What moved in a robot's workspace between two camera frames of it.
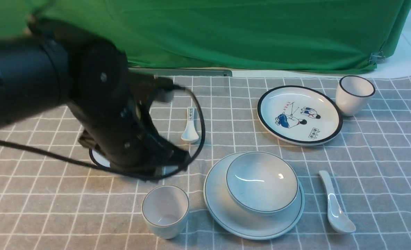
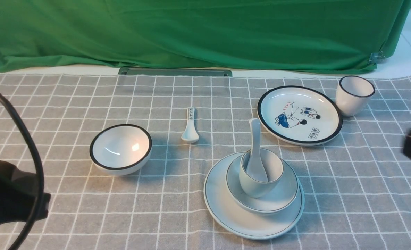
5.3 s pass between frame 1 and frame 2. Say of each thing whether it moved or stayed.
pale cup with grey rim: moved
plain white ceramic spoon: moved
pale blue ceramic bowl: stayed
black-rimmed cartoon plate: stayed
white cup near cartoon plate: stayed
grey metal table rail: stayed
